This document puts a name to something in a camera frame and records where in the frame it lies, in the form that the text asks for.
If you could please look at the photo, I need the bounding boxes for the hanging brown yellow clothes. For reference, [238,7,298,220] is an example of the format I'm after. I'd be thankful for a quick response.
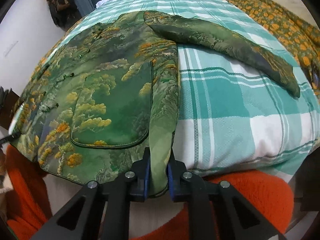
[46,0,81,31]

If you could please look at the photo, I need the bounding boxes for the green landscape print garment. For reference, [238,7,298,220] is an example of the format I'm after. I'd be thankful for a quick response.
[12,10,300,194]

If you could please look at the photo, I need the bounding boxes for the orange fuzzy rug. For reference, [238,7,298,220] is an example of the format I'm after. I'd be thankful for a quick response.
[5,145,293,239]

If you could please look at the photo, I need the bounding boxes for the orange floral green bedsheet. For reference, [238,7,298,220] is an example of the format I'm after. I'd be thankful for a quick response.
[226,0,319,95]

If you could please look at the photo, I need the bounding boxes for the teal white plaid blanket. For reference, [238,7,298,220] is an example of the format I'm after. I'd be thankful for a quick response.
[32,0,320,178]

